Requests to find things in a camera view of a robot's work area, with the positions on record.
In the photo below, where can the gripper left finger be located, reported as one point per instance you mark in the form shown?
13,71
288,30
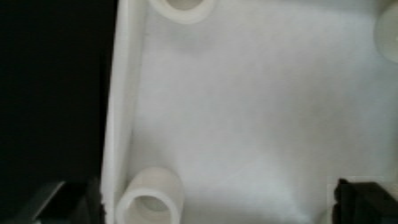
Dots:
64,204

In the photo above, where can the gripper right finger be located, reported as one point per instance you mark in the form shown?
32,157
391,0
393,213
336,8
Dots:
364,204

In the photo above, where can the white square table top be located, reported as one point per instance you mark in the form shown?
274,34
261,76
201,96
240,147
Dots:
254,104

